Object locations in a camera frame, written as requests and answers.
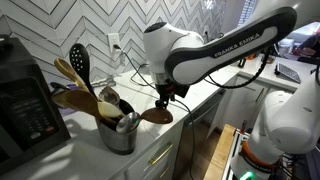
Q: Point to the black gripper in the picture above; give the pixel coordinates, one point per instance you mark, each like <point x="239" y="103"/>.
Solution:
<point x="170" y="89"/>

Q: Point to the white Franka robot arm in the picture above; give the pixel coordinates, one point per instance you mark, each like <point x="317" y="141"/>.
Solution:
<point x="200" y="63"/>

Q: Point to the glossy brown spoon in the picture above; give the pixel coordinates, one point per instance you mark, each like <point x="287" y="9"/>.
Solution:
<point x="156" y="116"/>

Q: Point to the steel ladle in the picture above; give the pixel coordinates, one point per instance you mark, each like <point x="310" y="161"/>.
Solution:
<point x="126" y="122"/>

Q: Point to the steel slotted spoon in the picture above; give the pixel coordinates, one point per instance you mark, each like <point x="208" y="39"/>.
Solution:
<point x="109" y="96"/>

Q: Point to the pale wooden spoon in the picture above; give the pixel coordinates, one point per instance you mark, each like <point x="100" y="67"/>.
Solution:
<point x="108" y="109"/>

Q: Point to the steel tongs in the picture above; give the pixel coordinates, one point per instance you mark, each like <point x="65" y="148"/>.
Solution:
<point x="105" y="81"/>

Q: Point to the steel utensil holder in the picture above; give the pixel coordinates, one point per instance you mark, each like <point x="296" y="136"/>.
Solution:
<point x="116" y="141"/>

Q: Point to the wooden board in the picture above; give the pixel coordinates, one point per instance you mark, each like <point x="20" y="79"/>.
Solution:
<point x="218" y="153"/>

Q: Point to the dark wooden spatula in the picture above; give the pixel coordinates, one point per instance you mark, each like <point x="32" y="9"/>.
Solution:
<point x="80" y="101"/>

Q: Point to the metal robot stand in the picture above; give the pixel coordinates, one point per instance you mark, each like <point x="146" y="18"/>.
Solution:
<point x="235" y="150"/>

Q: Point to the black slotted spoon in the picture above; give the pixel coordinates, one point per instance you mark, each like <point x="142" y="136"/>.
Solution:
<point x="79" y="60"/>

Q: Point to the dark grey spoon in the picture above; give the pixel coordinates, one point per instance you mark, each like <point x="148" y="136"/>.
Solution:
<point x="59" y="88"/>

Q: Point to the black metal grater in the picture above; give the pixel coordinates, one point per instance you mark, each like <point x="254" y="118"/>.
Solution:
<point x="288" y="72"/>

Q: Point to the white container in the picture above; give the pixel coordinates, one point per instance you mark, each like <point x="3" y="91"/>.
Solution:
<point x="286" y="46"/>

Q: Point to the black microwave oven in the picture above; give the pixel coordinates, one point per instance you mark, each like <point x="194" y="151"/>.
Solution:
<point x="26" y="116"/>

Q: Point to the white wall outlet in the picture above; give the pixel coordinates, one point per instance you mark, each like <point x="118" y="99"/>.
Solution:
<point x="113" y="39"/>

